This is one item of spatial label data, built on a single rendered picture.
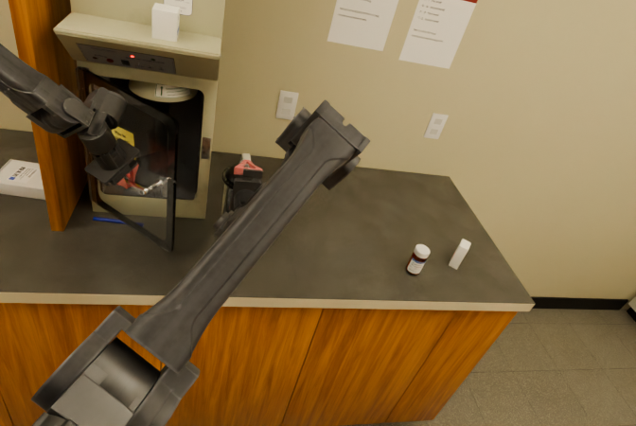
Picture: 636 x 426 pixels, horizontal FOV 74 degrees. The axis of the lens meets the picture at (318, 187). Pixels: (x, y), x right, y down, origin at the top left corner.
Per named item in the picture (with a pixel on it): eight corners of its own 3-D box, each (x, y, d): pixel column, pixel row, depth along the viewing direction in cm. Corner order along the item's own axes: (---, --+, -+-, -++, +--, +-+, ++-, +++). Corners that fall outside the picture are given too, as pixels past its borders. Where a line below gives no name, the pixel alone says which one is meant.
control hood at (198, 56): (75, 56, 97) (69, 10, 91) (219, 78, 105) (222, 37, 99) (58, 75, 88) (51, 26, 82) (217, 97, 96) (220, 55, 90)
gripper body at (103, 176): (86, 173, 91) (70, 153, 85) (122, 142, 95) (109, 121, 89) (108, 187, 89) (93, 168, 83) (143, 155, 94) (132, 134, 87)
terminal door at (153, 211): (95, 200, 120) (81, 66, 98) (173, 253, 111) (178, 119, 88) (92, 201, 120) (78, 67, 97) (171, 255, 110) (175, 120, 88)
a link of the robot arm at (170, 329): (336, 69, 51) (396, 125, 52) (302, 114, 63) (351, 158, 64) (16, 412, 33) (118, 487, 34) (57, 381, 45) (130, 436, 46)
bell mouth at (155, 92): (134, 69, 119) (134, 50, 116) (200, 79, 124) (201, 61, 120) (121, 97, 105) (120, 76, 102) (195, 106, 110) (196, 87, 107)
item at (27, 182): (12, 169, 130) (9, 158, 128) (67, 177, 133) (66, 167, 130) (-10, 192, 120) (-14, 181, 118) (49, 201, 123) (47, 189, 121)
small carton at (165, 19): (154, 30, 93) (154, 2, 89) (179, 34, 94) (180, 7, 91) (151, 38, 89) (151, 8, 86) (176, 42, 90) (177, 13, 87)
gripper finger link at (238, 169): (261, 153, 107) (263, 174, 100) (257, 177, 111) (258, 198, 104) (234, 150, 106) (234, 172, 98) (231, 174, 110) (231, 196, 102)
